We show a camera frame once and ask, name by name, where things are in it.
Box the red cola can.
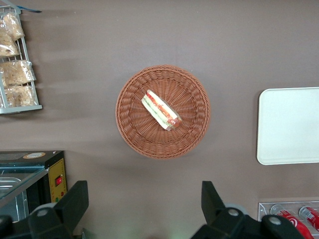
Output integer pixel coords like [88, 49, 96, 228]
[270, 204, 315, 239]
[298, 206, 319, 232]

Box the white wire snack rack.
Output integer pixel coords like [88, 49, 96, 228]
[0, 4, 43, 115]

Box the clear acrylic can dispenser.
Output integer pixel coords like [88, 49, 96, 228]
[258, 201, 319, 239]

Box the blue tape strip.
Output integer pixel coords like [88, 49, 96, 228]
[19, 6, 42, 13]

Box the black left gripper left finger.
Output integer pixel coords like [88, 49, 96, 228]
[0, 181, 89, 239]

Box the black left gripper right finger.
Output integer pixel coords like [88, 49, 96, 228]
[190, 181, 307, 239]

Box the black food warmer cabinet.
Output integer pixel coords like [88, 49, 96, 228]
[0, 150, 68, 224]

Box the cream plastic tray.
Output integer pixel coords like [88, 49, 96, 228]
[256, 87, 319, 166]

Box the wrapped sandwich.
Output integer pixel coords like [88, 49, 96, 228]
[141, 89, 182, 132]

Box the round brown wicker basket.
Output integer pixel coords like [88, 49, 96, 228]
[115, 64, 212, 160]

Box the clear bagged snack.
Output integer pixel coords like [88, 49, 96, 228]
[0, 59, 37, 87]
[3, 84, 38, 108]
[2, 12, 25, 42]
[0, 32, 20, 58]

